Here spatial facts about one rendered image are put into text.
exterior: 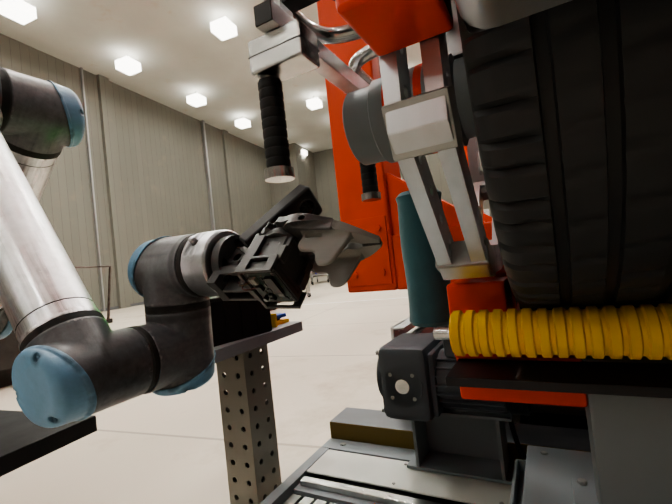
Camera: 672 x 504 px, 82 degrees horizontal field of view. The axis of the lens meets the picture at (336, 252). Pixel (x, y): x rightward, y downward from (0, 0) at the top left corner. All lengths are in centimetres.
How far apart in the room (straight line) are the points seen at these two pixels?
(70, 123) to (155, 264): 44
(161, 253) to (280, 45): 33
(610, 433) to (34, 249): 76
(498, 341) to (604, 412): 18
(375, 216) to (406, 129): 77
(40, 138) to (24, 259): 39
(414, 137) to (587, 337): 28
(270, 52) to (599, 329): 53
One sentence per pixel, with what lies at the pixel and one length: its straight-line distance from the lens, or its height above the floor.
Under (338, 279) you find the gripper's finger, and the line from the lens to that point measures 43.
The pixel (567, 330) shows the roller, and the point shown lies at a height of 52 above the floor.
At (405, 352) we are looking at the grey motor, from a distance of 94.
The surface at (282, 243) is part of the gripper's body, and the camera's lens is 45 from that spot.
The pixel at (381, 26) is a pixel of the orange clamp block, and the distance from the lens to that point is 38.
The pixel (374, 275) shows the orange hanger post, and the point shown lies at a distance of 115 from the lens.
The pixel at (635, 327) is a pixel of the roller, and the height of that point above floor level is 52.
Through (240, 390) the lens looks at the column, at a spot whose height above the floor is 31.
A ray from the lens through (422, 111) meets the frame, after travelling 40.
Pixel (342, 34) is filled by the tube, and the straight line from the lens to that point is 74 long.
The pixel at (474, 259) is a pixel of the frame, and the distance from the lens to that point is 50.
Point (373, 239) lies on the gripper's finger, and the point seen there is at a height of 64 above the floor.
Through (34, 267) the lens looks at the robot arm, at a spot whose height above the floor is 65.
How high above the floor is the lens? 62
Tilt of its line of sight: 1 degrees up
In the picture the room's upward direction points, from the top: 6 degrees counter-clockwise
